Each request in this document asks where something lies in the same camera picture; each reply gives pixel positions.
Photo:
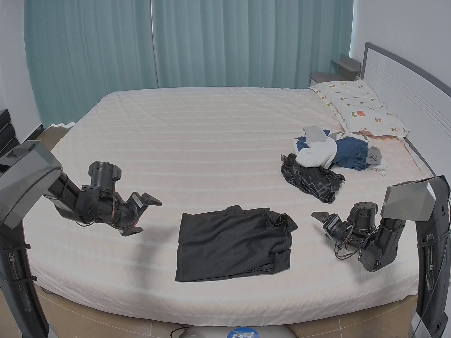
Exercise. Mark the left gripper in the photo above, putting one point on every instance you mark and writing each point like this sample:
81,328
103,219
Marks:
135,201

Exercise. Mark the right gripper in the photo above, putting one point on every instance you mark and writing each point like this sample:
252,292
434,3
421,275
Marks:
334,227

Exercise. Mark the black T-shirt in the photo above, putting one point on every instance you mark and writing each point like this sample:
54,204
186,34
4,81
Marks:
229,245

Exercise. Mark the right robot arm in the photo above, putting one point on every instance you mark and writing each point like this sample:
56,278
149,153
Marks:
408,199

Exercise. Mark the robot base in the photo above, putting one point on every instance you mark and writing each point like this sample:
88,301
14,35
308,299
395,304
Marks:
239,332

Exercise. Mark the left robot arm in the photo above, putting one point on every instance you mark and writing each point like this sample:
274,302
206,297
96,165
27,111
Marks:
24,174

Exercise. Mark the pile of clothes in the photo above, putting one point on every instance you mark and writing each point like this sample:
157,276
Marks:
317,153

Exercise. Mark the bed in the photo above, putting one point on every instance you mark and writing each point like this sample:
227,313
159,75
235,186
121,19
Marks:
193,136

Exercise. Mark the black satin garment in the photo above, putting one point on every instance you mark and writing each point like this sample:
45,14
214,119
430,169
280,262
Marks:
313,181

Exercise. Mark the white printed pillow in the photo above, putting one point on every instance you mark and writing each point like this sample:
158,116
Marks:
359,107

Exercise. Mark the grey bedside table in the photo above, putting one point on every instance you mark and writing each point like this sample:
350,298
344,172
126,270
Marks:
334,74

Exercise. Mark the black chest of drawers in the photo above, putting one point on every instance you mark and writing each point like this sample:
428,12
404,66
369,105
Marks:
8,132

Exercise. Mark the blue-green curtain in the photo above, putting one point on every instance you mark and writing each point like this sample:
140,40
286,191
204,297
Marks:
88,48
246,30

